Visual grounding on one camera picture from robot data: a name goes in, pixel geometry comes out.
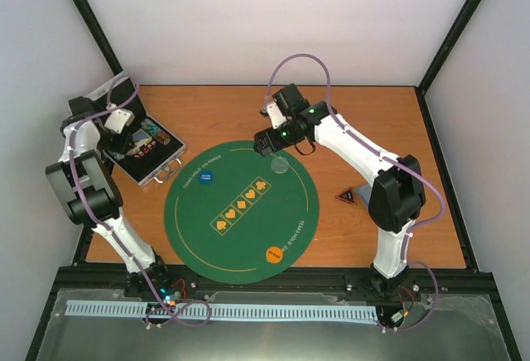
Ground deck of playing cards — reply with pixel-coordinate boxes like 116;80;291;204
354;184;372;209

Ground light blue slotted cable duct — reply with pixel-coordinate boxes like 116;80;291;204
64;300;378;325

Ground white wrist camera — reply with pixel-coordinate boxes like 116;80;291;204
260;101;287;129
104;108;134;134

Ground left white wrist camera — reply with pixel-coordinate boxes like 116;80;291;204
104;108;134;134

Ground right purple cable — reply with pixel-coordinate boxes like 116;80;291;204
264;53;446;333

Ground poker chips in case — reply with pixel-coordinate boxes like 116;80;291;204
126;118;171;159

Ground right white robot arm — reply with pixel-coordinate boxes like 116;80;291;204
253;84;426;294

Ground orange big blind button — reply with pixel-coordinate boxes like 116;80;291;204
265;246;283;264

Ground black triangular card piece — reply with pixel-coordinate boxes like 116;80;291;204
335;187;355;205

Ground round green poker mat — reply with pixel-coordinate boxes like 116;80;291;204
164;141;320;284

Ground clear round dealer button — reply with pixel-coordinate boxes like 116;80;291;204
271;156;290;174

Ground blue small blind button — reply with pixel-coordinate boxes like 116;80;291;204
199;170;214;185

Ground aluminium poker case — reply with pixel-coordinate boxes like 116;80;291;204
88;71;186;186

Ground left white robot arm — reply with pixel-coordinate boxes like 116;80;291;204
45;97;172;297

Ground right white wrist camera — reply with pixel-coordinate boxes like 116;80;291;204
260;101;287;129

